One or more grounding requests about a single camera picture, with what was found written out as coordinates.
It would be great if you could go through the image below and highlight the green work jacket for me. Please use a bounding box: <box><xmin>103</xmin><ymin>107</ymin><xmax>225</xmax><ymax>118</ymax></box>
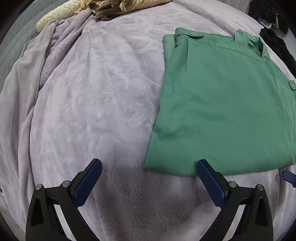
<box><xmin>144</xmin><ymin>28</ymin><xmax>295</xmax><ymax>176</ymax></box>

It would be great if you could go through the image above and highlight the black garment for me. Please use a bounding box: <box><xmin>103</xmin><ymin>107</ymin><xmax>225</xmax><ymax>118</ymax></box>
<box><xmin>259</xmin><ymin>27</ymin><xmax>296</xmax><ymax>77</ymax></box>

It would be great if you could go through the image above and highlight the lilac plush blanket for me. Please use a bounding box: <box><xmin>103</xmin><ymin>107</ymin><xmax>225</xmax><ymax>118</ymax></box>
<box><xmin>1</xmin><ymin>1</ymin><xmax>295</xmax><ymax>240</ymax></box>

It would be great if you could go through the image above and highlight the cream knitted pillow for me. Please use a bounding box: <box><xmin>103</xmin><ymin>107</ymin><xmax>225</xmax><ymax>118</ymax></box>
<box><xmin>36</xmin><ymin>0</ymin><xmax>90</xmax><ymax>33</ymax></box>

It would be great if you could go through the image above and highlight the beige striped garment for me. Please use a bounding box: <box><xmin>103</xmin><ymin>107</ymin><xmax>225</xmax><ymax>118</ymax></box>
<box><xmin>84</xmin><ymin>0</ymin><xmax>171</xmax><ymax>21</ymax></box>

